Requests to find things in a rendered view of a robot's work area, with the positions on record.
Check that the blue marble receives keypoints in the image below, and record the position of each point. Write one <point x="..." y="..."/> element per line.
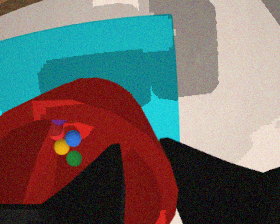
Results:
<point x="72" y="138"/>

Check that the green marble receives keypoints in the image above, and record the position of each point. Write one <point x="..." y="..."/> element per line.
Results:
<point x="74" y="158"/>

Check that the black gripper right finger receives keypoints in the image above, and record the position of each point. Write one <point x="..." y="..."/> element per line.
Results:
<point x="213" y="191"/>

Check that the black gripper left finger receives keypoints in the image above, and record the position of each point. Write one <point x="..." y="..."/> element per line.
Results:
<point x="96" y="196"/>

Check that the purple marble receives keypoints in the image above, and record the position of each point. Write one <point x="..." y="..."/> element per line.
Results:
<point x="59" y="122"/>

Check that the yellow marble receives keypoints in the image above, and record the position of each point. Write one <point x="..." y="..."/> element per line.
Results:
<point x="61" y="147"/>

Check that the red marble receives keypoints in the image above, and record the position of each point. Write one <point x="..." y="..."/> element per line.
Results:
<point x="56" y="132"/>

